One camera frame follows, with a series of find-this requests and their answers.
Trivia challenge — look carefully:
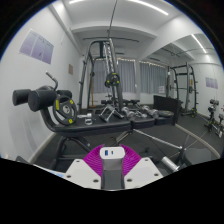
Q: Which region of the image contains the chrome cable handle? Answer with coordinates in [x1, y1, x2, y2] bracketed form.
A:
[99, 103, 125, 123]

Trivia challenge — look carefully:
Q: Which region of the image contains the grey smith machine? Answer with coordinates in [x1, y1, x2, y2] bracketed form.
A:
[77, 38, 125, 114]

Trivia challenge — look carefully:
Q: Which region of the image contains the white charger block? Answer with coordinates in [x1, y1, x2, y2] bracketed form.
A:
[99, 146, 127, 191]

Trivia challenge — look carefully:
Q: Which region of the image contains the long ceiling light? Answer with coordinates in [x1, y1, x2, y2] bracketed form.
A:
[128, 0, 170, 17]

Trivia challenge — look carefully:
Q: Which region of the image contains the chrome bar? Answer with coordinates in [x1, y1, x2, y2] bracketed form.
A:
[160, 155, 181, 173]

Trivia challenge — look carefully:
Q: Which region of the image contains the group of dumbbells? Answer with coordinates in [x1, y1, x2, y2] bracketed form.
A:
[121, 104, 161, 120]

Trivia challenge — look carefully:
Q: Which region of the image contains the black power rack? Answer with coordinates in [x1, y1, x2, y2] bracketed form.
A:
[166, 62, 198, 118]

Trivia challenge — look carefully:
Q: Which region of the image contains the black plate on machine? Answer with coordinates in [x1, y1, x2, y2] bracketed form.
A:
[104, 72, 121, 88]

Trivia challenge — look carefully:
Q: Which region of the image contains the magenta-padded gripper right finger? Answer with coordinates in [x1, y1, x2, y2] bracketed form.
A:
[121, 144, 164, 190]

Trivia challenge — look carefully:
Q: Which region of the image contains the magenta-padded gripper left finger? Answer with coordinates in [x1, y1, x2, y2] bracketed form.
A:
[63, 144, 104, 190]

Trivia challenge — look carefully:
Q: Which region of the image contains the grey window curtain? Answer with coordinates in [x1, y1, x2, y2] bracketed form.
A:
[91, 58, 138, 94]

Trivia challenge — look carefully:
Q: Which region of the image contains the black yellow weight plate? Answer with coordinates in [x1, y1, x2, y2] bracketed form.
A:
[53, 94, 78, 127]

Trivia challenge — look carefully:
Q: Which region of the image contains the black bench with roller pads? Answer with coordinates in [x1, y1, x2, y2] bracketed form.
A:
[12, 71, 176, 171]

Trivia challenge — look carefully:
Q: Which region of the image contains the small purple wall poster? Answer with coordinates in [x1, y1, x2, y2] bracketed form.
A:
[205, 77, 219, 90]

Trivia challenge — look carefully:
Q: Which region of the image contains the black box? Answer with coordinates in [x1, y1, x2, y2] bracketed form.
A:
[153, 94, 179, 126]

